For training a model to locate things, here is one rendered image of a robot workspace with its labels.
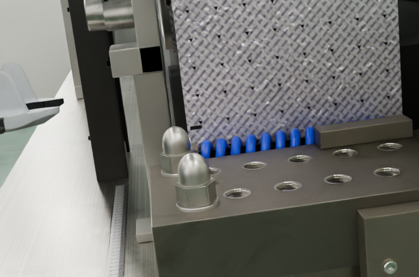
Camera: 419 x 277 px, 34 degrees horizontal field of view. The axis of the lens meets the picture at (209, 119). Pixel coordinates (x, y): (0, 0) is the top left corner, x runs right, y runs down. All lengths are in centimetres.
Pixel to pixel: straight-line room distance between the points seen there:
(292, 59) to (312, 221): 22
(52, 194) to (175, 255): 54
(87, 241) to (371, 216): 43
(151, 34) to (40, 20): 559
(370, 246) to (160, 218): 17
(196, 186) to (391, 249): 16
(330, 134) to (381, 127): 5
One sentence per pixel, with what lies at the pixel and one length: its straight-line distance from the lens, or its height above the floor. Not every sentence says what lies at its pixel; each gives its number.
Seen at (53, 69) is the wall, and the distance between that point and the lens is 640.
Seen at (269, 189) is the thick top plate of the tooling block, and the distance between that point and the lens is 59.
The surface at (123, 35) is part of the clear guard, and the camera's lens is 175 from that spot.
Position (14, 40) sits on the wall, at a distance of 641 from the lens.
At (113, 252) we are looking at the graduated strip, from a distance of 83.
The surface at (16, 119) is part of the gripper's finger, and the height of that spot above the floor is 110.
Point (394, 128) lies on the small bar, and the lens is 71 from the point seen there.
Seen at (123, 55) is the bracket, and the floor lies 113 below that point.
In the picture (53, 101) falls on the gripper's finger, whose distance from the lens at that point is 74.
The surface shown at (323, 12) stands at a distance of 73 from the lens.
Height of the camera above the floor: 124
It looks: 14 degrees down
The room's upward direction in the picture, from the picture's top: 7 degrees counter-clockwise
